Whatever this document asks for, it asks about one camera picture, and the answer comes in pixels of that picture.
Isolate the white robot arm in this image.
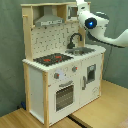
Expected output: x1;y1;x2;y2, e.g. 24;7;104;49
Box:
76;0;128;48

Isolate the wooden toy kitchen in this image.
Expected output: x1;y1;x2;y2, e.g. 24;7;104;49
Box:
22;2;105;127

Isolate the red right stove knob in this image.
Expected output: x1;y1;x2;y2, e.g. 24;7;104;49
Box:
72;66;78;72

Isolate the red stove knob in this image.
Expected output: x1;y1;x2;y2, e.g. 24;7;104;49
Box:
54;73;60;79
72;66;78;72

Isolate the black toy stovetop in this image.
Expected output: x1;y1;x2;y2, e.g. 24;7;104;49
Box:
34;53;71;66

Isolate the red left stove knob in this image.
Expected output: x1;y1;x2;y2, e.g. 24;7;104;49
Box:
54;73;60;79

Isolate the grey toy sink basin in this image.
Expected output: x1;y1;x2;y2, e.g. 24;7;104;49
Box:
65;47;95;56

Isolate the black toy faucet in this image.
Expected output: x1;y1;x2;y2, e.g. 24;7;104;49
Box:
66;32;83;50

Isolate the white cabinet door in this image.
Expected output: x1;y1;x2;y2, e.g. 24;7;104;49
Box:
79;54;102;106

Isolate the toy oven door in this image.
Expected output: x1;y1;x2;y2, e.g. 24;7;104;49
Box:
48;78;80;125

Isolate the grey range hood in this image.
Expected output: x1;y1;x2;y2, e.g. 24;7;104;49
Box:
35;6;64;27

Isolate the toy microwave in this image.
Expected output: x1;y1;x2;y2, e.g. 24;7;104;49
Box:
67;5;78;21

